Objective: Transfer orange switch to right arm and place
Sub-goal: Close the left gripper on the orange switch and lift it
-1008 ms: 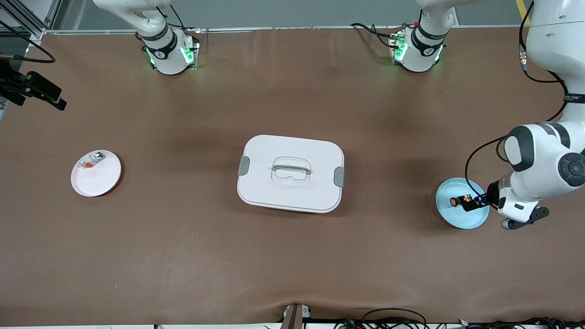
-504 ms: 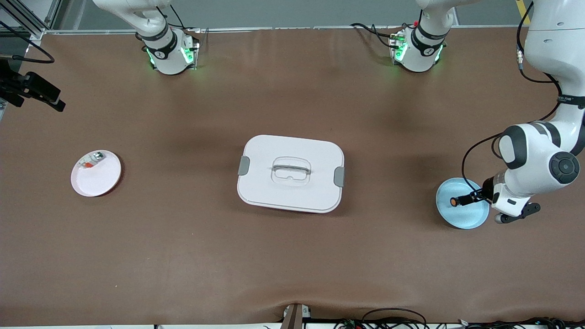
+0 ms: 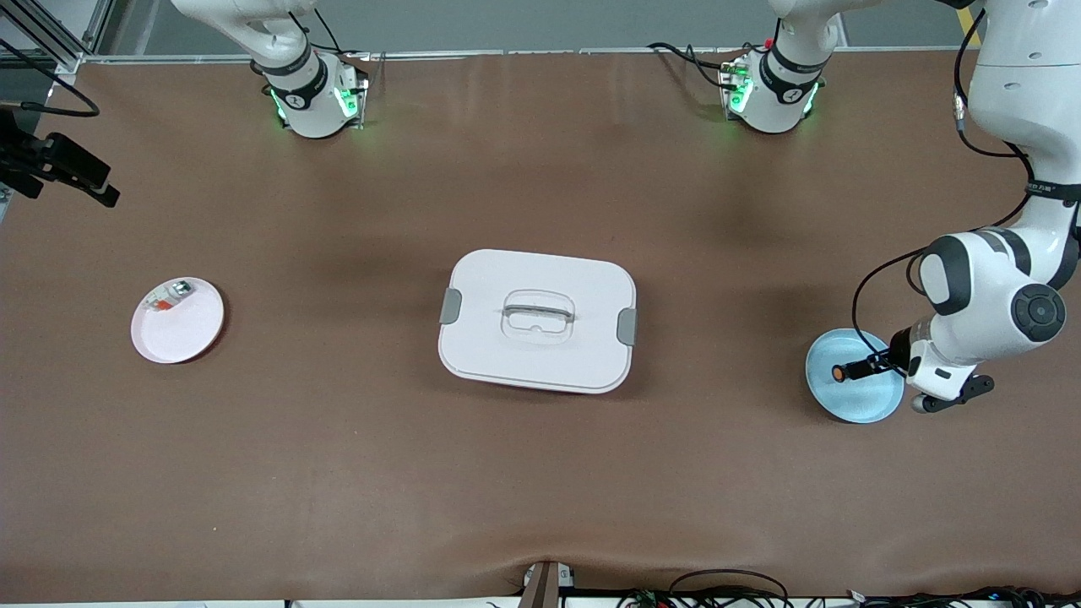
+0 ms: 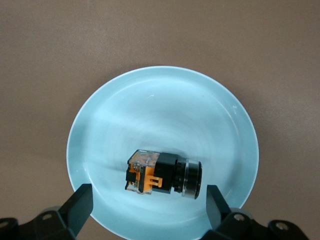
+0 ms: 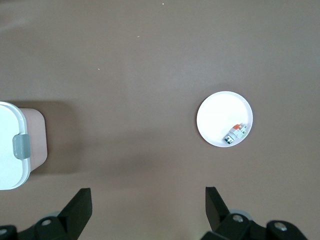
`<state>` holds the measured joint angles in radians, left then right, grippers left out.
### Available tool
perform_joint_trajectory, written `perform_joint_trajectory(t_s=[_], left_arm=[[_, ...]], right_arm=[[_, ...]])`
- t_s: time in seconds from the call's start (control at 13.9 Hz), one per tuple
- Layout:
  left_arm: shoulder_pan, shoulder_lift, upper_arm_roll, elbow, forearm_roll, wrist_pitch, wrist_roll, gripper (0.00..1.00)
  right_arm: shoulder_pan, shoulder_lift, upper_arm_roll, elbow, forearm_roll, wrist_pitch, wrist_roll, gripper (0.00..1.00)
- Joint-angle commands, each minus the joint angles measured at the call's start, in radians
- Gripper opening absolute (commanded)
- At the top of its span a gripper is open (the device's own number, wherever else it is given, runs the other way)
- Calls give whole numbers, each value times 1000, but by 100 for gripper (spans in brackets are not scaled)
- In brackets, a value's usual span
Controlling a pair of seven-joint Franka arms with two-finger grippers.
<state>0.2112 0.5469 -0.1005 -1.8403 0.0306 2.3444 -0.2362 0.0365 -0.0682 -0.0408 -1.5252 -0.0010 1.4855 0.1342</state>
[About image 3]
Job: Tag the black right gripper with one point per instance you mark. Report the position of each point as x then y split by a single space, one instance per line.
25 159

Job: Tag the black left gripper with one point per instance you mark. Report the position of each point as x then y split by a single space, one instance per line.
898 350

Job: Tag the orange black push switch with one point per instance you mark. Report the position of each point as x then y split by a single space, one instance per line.
839 372

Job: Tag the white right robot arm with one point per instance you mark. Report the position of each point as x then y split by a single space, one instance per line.
308 97

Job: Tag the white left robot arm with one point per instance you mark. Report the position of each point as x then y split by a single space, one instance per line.
988 295

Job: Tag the light blue round plate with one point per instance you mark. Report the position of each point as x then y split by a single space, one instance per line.
853 401

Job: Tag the pink round plate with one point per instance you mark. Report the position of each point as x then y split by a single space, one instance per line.
181 333

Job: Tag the grey box latch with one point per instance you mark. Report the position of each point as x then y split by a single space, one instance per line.
627 327
450 306

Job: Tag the white lidded storage box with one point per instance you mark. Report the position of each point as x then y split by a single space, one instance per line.
540 363

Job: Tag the brown table mat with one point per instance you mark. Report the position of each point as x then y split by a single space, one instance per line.
540 473

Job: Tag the red silver small switch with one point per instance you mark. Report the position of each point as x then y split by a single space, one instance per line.
169 297

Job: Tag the aluminium frame profile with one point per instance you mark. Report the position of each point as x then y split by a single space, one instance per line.
100 21

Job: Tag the brown bracket post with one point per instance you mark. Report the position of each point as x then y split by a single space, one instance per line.
540 587

